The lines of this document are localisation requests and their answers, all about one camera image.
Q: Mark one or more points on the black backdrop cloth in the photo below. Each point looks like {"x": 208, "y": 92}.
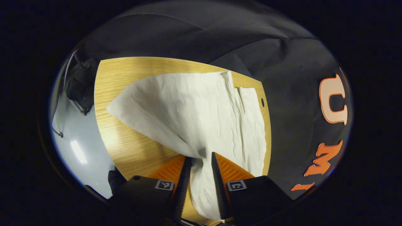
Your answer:
{"x": 298, "y": 94}

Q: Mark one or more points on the white jeans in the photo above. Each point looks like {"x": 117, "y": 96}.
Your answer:
{"x": 194, "y": 110}

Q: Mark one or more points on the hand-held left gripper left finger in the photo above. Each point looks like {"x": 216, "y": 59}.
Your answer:
{"x": 185, "y": 185}

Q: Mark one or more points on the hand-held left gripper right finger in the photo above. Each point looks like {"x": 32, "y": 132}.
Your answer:
{"x": 219, "y": 185}

